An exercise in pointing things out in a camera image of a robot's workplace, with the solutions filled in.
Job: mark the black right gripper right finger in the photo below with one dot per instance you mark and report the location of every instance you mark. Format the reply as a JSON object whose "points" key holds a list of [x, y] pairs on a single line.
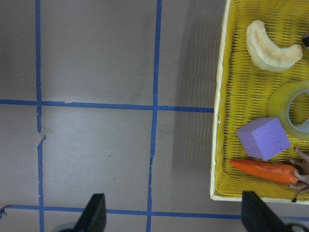
{"points": [[256, 216]]}

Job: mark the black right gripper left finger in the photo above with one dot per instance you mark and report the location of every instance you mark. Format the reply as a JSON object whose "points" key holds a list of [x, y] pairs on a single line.
{"points": [[93, 218]]}

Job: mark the clear yellowish tape roll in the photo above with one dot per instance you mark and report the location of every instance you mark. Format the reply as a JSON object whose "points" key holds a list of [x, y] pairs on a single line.
{"points": [[282, 104]]}

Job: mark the orange toy carrot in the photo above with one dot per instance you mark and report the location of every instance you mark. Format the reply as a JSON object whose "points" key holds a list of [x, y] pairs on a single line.
{"points": [[276, 172]]}

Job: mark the brown toy octopus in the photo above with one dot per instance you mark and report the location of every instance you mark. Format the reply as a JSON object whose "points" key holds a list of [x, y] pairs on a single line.
{"points": [[302, 186]]}

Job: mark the purple foam cube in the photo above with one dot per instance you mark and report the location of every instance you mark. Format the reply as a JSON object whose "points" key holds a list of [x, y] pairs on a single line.
{"points": [[263, 138]]}

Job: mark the beige croissant toy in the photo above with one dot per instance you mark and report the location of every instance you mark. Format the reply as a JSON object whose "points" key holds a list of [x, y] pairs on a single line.
{"points": [[265, 54]]}

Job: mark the black object in basket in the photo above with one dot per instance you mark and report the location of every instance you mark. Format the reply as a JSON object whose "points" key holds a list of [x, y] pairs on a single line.
{"points": [[305, 40]]}

